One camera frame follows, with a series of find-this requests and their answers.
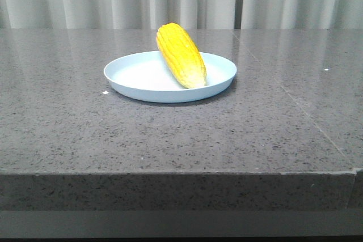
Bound light blue round plate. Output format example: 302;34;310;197
104;51;237;103

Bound yellow corn cob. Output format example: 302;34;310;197
156;23;207;89

